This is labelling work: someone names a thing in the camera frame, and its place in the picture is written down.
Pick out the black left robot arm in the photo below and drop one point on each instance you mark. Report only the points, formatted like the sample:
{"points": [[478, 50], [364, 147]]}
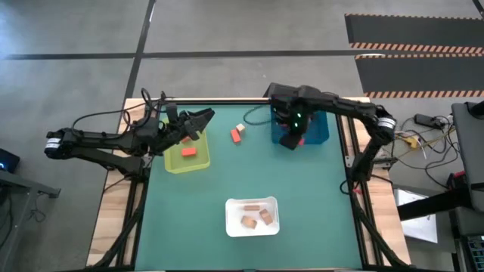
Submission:
{"points": [[94, 138]]}

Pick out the orange rectangular block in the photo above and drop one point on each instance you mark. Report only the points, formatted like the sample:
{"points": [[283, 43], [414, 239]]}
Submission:
{"points": [[188, 152], [235, 136]]}

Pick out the black box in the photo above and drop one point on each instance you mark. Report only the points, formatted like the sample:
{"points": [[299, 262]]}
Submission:
{"points": [[274, 90]]}

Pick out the grey equipment case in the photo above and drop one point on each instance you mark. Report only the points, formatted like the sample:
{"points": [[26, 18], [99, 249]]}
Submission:
{"points": [[470, 151]]}

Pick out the white paper sheet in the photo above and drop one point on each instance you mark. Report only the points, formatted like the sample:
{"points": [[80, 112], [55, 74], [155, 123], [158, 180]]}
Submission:
{"points": [[419, 230]]}

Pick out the small orange block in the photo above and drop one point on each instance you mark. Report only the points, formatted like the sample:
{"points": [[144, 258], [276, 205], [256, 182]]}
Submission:
{"points": [[185, 140]]}

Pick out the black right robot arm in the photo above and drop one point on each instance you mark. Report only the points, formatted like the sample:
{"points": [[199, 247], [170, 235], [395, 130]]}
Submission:
{"points": [[351, 107]]}

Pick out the natural wooden arch block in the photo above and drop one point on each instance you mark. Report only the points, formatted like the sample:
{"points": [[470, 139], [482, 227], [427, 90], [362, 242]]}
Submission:
{"points": [[249, 222]]}

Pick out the black stand leg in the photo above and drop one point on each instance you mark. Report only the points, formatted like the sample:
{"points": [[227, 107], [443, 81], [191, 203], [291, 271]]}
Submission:
{"points": [[435, 204]]}

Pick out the black hazard-striped floor mat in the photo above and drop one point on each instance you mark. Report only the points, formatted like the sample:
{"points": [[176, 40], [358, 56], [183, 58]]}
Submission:
{"points": [[419, 75], [416, 32]]}

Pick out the black electronic device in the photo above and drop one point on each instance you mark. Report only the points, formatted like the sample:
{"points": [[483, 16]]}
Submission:
{"points": [[8, 160]]}

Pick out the grey metal desk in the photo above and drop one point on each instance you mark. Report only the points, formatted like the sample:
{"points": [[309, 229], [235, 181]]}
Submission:
{"points": [[22, 185]]}

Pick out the natural rectangular wooden block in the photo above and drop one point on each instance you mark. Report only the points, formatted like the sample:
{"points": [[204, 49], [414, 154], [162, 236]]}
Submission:
{"points": [[266, 217]]}

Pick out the natural wooden cube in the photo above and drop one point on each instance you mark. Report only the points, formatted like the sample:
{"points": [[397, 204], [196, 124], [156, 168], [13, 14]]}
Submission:
{"points": [[240, 128]]}

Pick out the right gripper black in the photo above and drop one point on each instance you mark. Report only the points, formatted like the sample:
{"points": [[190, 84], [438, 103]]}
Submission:
{"points": [[296, 109]]}

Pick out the black power strip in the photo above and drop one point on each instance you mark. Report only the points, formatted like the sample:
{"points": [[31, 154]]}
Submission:
{"points": [[425, 120]]}

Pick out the blue plastic bin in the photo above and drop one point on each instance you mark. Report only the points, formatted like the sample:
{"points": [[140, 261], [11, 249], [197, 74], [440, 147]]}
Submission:
{"points": [[319, 128]]}

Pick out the red and black clamp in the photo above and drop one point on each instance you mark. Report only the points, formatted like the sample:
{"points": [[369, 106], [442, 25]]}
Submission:
{"points": [[458, 175]]}

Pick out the white plastic bin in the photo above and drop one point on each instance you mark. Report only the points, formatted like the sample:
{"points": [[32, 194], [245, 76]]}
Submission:
{"points": [[251, 231]]}

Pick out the green table mat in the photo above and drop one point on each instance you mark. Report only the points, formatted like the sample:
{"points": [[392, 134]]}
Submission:
{"points": [[242, 177]]}

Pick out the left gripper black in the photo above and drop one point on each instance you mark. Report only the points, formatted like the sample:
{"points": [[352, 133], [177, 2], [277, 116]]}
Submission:
{"points": [[170, 132]]}

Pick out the translucent yellow plastic bin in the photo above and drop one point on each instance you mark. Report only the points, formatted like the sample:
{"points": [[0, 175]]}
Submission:
{"points": [[189, 166]]}

